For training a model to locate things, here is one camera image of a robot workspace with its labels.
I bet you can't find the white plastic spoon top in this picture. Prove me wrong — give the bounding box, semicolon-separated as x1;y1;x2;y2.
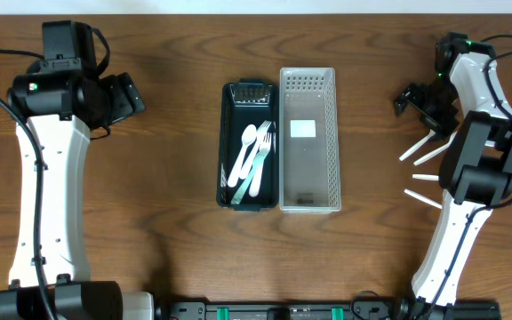
399;130;436;161

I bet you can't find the white plastic spoon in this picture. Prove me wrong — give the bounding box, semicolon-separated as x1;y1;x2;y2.
413;132;457;166
412;173;439;181
404;188;443;209
399;130;436;161

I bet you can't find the cream plastic spoon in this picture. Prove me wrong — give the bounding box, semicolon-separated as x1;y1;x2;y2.
227;124;257;188

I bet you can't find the white plastic fork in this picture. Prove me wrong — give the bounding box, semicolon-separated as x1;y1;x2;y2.
239;121;272;180
249;132;272;197

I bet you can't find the pale green plastic fork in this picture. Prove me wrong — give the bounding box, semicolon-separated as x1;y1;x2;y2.
231;149;269;205

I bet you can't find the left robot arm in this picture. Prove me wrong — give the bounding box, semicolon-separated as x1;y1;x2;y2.
0;20;156;319

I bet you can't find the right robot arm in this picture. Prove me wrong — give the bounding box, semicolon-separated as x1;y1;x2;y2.
388;32;512;319

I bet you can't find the white plastic spoon bottom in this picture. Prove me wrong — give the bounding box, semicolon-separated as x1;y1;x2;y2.
404;188;443;209

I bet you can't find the black perforated plastic basket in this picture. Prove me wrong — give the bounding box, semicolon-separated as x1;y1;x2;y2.
216;78;280;212

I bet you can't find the white label in basket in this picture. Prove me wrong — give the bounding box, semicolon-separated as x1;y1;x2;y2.
290;120;316;138

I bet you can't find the clear perforated plastic basket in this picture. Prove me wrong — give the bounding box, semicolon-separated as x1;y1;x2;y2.
279;68;342;213

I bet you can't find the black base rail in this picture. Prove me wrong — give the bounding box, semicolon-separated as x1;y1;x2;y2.
154;299;417;320

